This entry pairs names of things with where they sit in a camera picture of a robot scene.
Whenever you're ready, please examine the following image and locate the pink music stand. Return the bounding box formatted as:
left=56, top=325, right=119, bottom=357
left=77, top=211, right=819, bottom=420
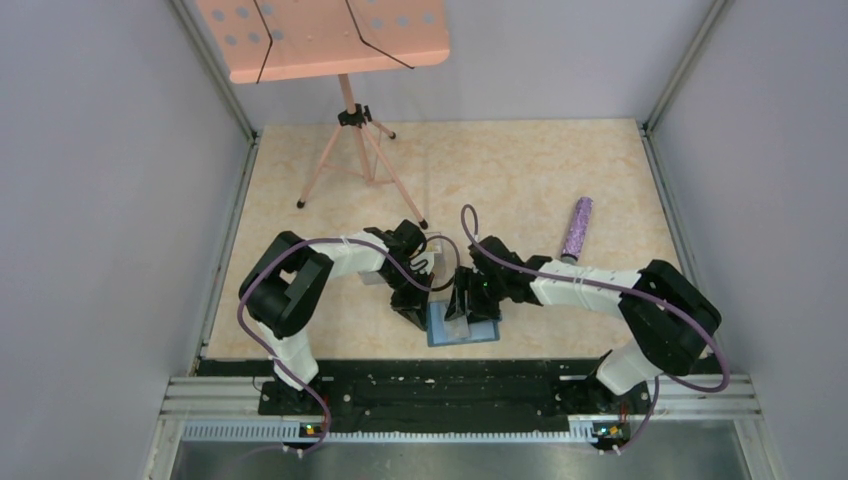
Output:
left=196, top=0, right=451, bottom=229

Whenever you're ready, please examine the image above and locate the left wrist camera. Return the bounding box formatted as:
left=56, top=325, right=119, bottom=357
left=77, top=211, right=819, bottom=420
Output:
left=424, top=239, right=444, bottom=263

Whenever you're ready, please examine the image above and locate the purple glitter cylinder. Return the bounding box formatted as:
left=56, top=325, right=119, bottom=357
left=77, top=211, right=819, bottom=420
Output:
left=560, top=196, right=594, bottom=263

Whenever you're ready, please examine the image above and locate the blue card holder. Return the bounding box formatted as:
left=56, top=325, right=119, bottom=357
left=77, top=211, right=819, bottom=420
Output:
left=427, top=301, right=500, bottom=348

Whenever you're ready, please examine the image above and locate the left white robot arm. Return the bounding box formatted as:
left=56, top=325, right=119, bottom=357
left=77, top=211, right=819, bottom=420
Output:
left=238, top=220, right=432, bottom=414

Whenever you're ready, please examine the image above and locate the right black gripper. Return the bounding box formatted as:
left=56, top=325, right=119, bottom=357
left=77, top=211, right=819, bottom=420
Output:
left=446, top=265, right=508, bottom=325

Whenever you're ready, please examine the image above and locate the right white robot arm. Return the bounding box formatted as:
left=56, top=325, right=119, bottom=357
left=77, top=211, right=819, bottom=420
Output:
left=444, top=236, right=722, bottom=412

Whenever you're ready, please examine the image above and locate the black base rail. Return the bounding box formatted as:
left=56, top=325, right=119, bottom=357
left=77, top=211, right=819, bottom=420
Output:
left=195, top=353, right=723, bottom=439

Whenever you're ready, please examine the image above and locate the silver VIP card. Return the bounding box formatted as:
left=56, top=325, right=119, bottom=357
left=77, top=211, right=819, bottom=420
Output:
left=444, top=318, right=471, bottom=342

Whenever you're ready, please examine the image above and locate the clear plastic box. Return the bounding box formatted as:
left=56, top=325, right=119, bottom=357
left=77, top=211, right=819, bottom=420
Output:
left=359, top=272, right=386, bottom=286

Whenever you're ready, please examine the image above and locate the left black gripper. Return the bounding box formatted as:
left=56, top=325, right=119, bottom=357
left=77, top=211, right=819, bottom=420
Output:
left=380, top=263, right=434, bottom=331

